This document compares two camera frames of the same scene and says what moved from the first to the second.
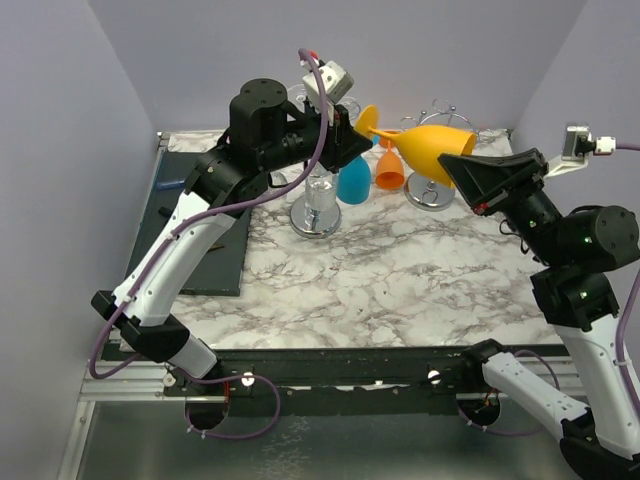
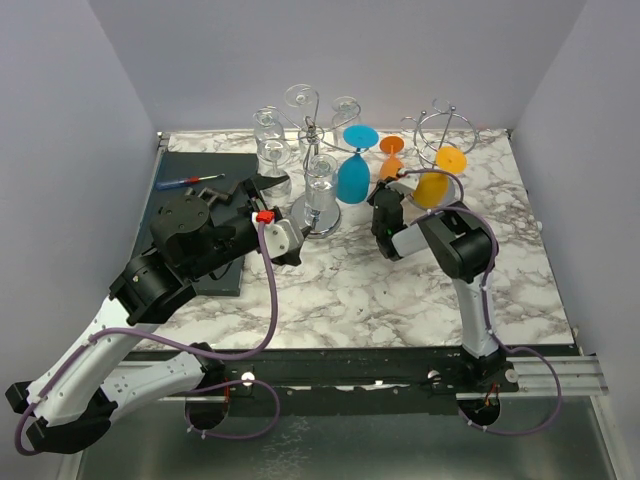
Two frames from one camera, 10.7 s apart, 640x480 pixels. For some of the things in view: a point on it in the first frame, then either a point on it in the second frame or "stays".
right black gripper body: (535, 216) -> (381, 187)
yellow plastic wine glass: (422, 145) -> (439, 190)
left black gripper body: (300, 140) -> (234, 242)
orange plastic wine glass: (389, 170) stays
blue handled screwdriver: (170, 184) stays
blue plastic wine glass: (353, 181) stays
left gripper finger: (343, 141) -> (292, 257)
